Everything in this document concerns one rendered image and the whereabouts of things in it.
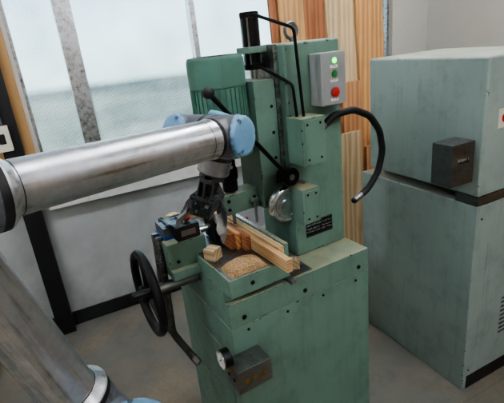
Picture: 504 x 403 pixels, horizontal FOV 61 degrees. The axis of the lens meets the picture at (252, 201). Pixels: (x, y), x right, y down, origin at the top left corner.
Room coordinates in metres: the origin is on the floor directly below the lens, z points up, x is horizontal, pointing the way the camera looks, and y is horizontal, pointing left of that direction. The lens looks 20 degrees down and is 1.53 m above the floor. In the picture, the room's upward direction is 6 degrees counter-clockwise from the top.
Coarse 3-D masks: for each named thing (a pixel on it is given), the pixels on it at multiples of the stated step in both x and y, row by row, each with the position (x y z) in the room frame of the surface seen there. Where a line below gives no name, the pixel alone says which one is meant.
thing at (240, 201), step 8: (248, 184) 1.43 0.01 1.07; (224, 192) 1.37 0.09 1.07; (232, 192) 1.36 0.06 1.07; (240, 192) 1.36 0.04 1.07; (248, 192) 1.37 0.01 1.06; (256, 192) 1.38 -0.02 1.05; (224, 200) 1.33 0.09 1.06; (232, 200) 1.34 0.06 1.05; (240, 200) 1.35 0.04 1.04; (248, 200) 1.37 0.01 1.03; (232, 208) 1.34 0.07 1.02; (240, 208) 1.35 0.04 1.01; (248, 208) 1.37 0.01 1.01
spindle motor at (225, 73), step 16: (192, 64) 1.32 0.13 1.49; (208, 64) 1.29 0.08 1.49; (224, 64) 1.30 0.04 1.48; (240, 64) 1.33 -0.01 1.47; (192, 80) 1.32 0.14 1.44; (208, 80) 1.29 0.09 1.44; (224, 80) 1.29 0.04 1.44; (240, 80) 1.33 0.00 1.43; (192, 96) 1.34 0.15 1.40; (224, 96) 1.30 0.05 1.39; (240, 96) 1.32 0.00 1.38; (208, 112) 1.30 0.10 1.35; (240, 112) 1.32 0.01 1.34
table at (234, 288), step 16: (208, 240) 1.37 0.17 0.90; (224, 256) 1.24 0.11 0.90; (240, 256) 1.23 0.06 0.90; (176, 272) 1.22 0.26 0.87; (192, 272) 1.24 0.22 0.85; (208, 272) 1.21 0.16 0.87; (256, 272) 1.12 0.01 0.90; (272, 272) 1.14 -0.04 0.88; (224, 288) 1.11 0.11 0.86; (240, 288) 1.09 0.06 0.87; (256, 288) 1.12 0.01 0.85
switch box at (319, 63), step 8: (312, 56) 1.39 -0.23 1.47; (320, 56) 1.36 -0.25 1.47; (328, 56) 1.37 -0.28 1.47; (336, 56) 1.39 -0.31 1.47; (344, 56) 1.40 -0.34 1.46; (312, 64) 1.39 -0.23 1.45; (320, 64) 1.36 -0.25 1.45; (328, 64) 1.37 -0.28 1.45; (344, 64) 1.40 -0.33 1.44; (312, 72) 1.39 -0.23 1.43; (320, 72) 1.36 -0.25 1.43; (328, 72) 1.37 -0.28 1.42; (344, 72) 1.40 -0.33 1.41; (312, 80) 1.40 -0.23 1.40; (320, 80) 1.36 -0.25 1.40; (328, 80) 1.37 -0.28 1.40; (344, 80) 1.40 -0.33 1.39; (312, 88) 1.40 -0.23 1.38; (320, 88) 1.36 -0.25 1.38; (328, 88) 1.37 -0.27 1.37; (344, 88) 1.40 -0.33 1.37; (312, 96) 1.40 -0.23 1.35; (320, 96) 1.36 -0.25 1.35; (328, 96) 1.37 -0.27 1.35; (344, 96) 1.40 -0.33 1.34; (312, 104) 1.40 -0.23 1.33; (320, 104) 1.37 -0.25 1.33; (328, 104) 1.37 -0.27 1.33
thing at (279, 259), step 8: (248, 232) 1.32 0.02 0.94; (256, 240) 1.25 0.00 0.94; (256, 248) 1.24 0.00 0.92; (264, 248) 1.19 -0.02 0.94; (272, 248) 1.18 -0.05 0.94; (264, 256) 1.20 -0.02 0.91; (272, 256) 1.15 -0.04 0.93; (280, 256) 1.12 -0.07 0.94; (280, 264) 1.12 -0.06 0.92; (288, 264) 1.09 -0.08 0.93; (288, 272) 1.09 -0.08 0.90
